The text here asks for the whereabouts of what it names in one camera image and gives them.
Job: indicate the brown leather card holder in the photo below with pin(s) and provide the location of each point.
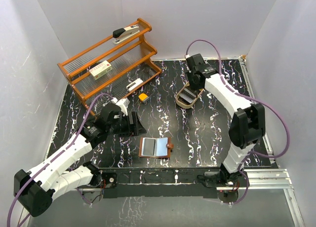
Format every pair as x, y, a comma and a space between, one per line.
163, 148

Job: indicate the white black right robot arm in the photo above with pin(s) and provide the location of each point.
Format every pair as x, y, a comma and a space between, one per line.
248, 119

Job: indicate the small white black device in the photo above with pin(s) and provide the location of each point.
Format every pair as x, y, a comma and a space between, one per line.
134, 84

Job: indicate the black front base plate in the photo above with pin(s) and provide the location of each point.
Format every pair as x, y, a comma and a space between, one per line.
157, 182

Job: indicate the aluminium frame rail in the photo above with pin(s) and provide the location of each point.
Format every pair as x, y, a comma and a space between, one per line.
268, 188

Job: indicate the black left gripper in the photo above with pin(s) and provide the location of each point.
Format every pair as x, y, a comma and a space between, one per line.
137, 129

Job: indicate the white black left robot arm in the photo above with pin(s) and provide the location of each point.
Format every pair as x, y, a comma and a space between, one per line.
37, 188

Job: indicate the grey credit card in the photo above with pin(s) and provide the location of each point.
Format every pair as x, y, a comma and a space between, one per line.
149, 147

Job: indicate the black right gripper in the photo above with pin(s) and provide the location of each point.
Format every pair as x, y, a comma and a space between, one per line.
192, 86

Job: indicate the orange wooden shelf rack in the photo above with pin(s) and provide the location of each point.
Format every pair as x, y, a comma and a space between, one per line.
118, 65

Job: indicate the black white stapler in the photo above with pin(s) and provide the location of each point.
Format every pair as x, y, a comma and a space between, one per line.
122, 34

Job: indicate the yellow grey eraser block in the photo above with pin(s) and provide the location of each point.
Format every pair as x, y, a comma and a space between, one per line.
143, 97

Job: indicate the white staples box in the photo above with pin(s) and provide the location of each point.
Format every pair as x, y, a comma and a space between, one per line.
100, 69

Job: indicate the cream oval card tray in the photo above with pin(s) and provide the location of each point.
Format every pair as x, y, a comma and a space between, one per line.
180, 104

